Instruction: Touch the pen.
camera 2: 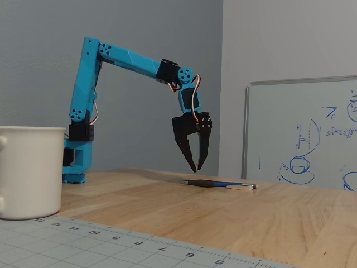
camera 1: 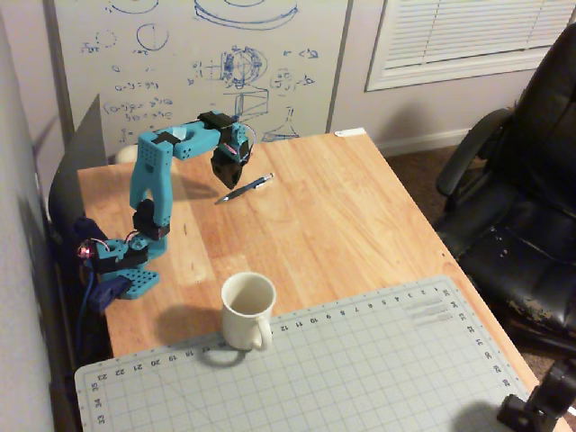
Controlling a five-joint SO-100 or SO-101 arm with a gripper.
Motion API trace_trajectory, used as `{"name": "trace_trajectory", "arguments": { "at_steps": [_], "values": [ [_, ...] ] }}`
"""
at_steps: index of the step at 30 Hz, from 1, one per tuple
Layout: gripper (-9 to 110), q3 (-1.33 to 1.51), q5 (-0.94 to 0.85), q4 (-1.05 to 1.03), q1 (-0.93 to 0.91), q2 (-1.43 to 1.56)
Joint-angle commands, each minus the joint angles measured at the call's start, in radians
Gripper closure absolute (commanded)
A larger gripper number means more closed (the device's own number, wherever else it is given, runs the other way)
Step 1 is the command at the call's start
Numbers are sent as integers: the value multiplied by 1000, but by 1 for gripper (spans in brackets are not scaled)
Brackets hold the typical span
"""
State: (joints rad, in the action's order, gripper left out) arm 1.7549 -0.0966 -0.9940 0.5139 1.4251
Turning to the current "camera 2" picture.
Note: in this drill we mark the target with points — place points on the whiteboard with blue drawings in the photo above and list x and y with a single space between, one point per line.
301 134

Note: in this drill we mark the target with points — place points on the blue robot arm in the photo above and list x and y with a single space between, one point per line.
131 60

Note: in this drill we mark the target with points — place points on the grey cutting mat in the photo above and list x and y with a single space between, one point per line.
69 245

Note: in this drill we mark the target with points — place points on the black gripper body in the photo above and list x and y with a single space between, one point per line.
186 126

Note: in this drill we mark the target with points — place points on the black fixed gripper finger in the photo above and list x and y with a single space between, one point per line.
187 152

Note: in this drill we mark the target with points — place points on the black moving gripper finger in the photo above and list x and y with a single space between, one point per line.
205 142

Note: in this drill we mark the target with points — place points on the black and blue pen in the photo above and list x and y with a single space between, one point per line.
206 183

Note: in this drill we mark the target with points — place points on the white ceramic mug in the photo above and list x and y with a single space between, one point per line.
30 173

